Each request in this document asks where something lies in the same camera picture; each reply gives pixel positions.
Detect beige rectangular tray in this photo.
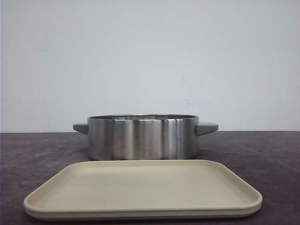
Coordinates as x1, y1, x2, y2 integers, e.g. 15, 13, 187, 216
23, 160, 263, 220

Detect stainless steel steamer pot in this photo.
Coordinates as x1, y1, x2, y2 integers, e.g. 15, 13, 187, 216
73, 114, 218, 160

